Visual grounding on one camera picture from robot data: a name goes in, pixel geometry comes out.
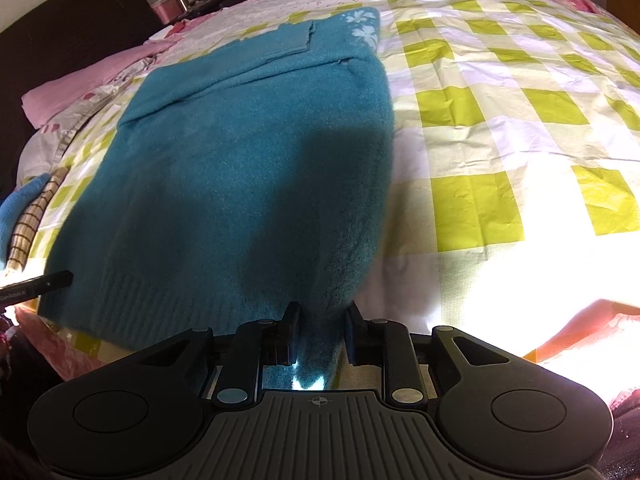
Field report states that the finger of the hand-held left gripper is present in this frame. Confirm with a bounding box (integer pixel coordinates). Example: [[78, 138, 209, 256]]
[[0, 269, 75, 307]]

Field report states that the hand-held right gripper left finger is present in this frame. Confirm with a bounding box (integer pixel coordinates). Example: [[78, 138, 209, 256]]
[[132, 302, 303, 407]]

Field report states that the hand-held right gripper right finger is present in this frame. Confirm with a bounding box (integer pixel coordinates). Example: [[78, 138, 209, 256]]
[[345, 302, 501, 404]]

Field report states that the teal knit sweater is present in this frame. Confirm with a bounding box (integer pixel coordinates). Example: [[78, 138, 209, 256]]
[[37, 7, 396, 391]]

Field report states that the brown plaid cloth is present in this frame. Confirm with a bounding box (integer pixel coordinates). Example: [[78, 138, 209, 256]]
[[5, 170, 66, 271]]

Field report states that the blue knit cloth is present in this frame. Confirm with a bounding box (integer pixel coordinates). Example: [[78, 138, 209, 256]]
[[0, 172, 53, 261]]

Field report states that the heart print quilt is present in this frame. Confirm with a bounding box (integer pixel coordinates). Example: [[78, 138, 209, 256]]
[[17, 82, 151, 186]]

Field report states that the pink pillow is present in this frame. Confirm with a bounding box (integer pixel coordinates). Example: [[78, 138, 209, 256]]
[[21, 40, 176, 128]]

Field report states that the pink floral blanket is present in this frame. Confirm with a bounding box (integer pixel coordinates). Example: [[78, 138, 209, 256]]
[[0, 300, 640, 411]]

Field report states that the yellow checked bed sheet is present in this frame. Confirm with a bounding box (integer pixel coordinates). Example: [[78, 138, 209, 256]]
[[30, 0, 640, 376]]

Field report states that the dark wooden headboard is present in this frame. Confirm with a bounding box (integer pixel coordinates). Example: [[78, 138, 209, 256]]
[[0, 0, 161, 196]]

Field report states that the pink basket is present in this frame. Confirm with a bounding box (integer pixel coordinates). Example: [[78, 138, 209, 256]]
[[152, 0, 183, 23]]

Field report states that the white dotted bed sheet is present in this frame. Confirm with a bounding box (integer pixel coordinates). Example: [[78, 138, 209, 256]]
[[150, 0, 501, 46]]

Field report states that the dark nightstand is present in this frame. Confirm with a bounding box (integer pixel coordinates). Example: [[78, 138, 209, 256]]
[[175, 0, 253, 18]]

